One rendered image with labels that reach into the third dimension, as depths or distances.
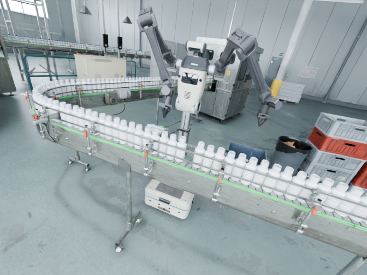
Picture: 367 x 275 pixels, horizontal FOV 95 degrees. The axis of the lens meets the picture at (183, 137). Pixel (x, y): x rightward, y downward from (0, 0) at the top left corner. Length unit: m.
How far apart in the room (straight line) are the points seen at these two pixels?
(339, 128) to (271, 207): 2.04
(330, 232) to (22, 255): 2.16
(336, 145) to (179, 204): 2.27
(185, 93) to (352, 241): 1.40
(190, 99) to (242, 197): 0.90
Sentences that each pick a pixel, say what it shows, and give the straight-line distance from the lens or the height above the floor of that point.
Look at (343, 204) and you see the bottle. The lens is 1.19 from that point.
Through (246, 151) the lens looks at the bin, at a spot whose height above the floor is 0.90.
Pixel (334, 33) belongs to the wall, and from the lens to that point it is 13.60.
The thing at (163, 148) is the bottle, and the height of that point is 1.07.
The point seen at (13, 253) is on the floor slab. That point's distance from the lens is 2.13.
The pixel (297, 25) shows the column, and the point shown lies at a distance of 8.68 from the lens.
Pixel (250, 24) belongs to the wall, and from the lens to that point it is 13.03.
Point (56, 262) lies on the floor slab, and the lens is 1.95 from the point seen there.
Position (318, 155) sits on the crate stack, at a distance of 3.06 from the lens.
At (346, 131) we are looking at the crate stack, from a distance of 3.03.
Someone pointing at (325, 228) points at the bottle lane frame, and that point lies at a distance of 1.23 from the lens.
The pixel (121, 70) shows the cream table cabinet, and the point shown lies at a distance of 5.36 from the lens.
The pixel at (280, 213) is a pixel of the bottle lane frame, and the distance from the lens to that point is 1.15.
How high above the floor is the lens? 1.62
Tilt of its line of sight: 27 degrees down
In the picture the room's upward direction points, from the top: 9 degrees clockwise
